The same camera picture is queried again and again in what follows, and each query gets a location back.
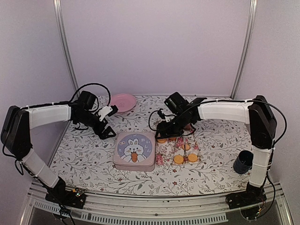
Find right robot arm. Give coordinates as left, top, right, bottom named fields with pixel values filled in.
left=148, top=92, right=277, bottom=204

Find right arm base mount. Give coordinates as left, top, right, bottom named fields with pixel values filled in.
left=225, top=192, right=267, bottom=220

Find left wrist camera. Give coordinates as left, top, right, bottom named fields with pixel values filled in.
left=97, top=105, right=118, bottom=121

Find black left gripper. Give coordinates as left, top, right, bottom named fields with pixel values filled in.
left=77, top=111, right=117, bottom=139

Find silver tin lid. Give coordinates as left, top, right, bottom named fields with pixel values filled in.
left=113, top=132, right=156, bottom=165

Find right aluminium frame post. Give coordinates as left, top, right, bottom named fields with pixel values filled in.
left=230, top=0, right=258, bottom=99

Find floral cookie tray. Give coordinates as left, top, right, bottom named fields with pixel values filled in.
left=156, top=125, right=201, bottom=166

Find pink divided cookie tin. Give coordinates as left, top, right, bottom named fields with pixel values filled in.
left=114, top=163, right=155, bottom=172

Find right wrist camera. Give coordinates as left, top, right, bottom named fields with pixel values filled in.
left=157, top=109, right=172, bottom=122

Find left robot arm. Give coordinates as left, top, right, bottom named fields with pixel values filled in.
left=0, top=91, right=118, bottom=203

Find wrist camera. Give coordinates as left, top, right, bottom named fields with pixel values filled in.
left=157, top=109, right=172, bottom=122
left=97, top=105, right=118, bottom=121

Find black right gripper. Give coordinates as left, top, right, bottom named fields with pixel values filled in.
left=155, top=112, right=191, bottom=140

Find aluminium frame post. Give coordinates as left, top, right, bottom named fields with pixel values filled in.
left=230, top=0, right=258, bottom=99
left=53, top=0, right=79, bottom=90

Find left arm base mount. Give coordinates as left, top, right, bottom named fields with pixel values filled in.
left=45, top=188, right=87, bottom=209

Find left aluminium frame post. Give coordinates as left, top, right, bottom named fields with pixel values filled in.
left=53, top=0, right=79, bottom=90

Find pink plate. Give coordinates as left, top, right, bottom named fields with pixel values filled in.
left=111, top=94, right=137, bottom=113

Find metal tongs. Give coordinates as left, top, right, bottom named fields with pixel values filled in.
left=173, top=137, right=190, bottom=165

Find front aluminium rail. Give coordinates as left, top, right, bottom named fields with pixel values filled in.
left=20, top=182, right=294, bottom=225

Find dark blue mug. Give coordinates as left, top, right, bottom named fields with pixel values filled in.
left=233, top=150, right=254, bottom=174

